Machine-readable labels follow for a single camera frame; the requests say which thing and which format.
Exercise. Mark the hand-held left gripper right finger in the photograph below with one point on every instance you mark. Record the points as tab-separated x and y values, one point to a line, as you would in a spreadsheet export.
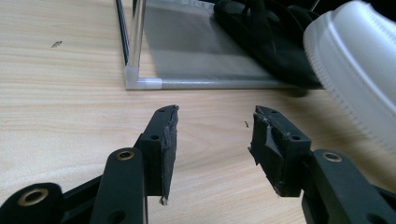
283	155

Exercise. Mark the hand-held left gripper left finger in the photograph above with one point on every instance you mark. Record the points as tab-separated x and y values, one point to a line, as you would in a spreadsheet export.
162	149

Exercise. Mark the metal shoe rack grey shelves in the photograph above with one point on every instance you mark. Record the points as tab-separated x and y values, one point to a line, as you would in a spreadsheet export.
199	83

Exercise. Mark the black flip-flop slipper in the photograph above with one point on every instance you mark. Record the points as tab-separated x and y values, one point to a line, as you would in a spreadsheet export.
274	56

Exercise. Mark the white sneaker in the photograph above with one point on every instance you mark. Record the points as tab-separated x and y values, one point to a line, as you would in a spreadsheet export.
358	62

